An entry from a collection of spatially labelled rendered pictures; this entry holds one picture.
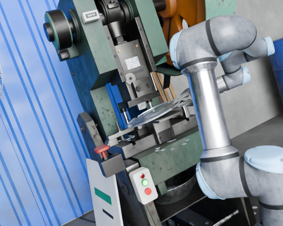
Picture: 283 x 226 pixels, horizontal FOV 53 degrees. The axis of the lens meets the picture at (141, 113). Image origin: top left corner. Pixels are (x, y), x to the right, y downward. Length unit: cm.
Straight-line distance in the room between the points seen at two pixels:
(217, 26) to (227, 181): 44
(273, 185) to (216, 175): 15
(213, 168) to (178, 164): 53
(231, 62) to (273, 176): 61
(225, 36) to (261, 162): 36
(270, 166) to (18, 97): 210
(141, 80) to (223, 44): 64
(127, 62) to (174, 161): 54
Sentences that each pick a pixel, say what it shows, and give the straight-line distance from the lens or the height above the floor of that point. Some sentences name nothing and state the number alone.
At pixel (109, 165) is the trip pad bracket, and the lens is 121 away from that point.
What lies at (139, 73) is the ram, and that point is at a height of 101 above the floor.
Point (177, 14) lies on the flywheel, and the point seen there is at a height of 124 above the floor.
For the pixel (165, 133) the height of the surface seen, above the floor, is 69.
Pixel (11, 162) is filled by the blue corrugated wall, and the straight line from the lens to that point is 255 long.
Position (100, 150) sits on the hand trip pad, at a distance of 119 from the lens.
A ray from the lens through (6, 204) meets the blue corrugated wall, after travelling 262.
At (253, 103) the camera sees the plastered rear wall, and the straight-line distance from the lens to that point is 358.
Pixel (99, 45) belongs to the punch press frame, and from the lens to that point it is 136.
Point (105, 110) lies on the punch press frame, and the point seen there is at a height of 87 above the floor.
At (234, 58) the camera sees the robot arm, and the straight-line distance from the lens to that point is 127.
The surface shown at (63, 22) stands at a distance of 140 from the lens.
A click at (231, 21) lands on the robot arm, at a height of 105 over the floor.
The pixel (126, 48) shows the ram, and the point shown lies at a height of 114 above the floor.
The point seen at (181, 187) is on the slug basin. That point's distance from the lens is 149.
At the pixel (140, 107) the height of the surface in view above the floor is 83.
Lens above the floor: 98
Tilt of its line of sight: 7 degrees down
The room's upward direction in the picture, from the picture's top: 19 degrees counter-clockwise
